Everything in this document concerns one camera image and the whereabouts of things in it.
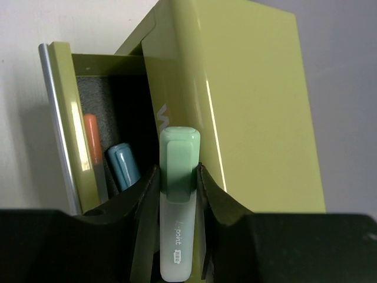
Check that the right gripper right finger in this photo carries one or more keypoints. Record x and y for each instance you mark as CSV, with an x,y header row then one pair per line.
x,y
238,245

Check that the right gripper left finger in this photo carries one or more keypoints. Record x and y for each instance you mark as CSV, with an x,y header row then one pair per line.
x,y
114,242

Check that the blue highlighter marker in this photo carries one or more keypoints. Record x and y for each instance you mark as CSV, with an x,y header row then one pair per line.
x,y
124,165

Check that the orange highlighter marker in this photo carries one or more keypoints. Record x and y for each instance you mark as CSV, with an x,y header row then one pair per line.
x,y
93,137

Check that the green highlighter marker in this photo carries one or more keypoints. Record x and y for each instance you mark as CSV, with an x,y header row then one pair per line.
x,y
179,158

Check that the green metal drawer box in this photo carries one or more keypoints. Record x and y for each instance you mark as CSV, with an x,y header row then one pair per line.
x,y
231,69

